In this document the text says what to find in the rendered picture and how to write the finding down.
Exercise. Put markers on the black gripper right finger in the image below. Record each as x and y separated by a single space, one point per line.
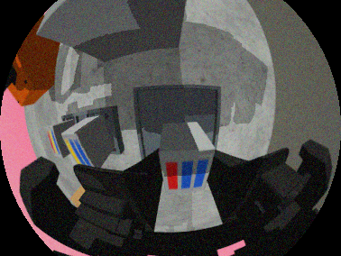
231 179

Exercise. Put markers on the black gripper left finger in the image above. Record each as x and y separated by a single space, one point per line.
139 185

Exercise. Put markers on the beige flat panel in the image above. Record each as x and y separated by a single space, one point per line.
307 105

